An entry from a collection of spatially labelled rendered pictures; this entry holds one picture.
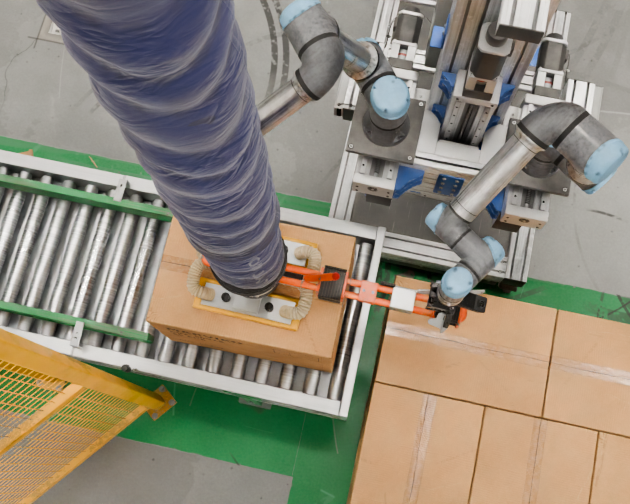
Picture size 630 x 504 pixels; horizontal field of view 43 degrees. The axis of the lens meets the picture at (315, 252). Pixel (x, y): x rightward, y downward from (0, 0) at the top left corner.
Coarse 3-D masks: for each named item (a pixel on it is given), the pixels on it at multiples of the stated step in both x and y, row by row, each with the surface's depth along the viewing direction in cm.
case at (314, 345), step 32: (288, 224) 262; (192, 256) 260; (352, 256) 262; (160, 288) 258; (288, 288) 257; (160, 320) 255; (192, 320) 255; (224, 320) 255; (320, 320) 254; (256, 352) 276; (288, 352) 258; (320, 352) 251
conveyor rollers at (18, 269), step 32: (0, 192) 312; (96, 192) 311; (32, 224) 307; (128, 224) 306; (0, 256) 304; (64, 256) 304; (96, 256) 303; (32, 288) 300; (64, 288) 301; (128, 288) 300; (352, 288) 298; (0, 320) 297; (32, 320) 299; (96, 320) 296; (128, 320) 297; (352, 320) 294; (160, 352) 294; (192, 352) 293; (288, 384) 289
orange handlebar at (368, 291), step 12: (204, 264) 246; (288, 264) 245; (312, 288) 243; (372, 288) 241; (384, 288) 242; (360, 300) 242; (372, 300) 240; (384, 300) 241; (420, 300) 241; (420, 312) 240; (432, 312) 239
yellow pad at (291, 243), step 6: (288, 240) 259; (294, 240) 259; (300, 240) 259; (288, 246) 258; (294, 246) 258; (312, 246) 258; (288, 252) 257; (288, 258) 257; (294, 258) 257; (294, 264) 257; (300, 264) 256; (306, 264) 257
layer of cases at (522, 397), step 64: (384, 320) 332; (512, 320) 293; (576, 320) 293; (384, 384) 289; (448, 384) 288; (512, 384) 287; (576, 384) 287; (384, 448) 283; (448, 448) 282; (512, 448) 282; (576, 448) 281
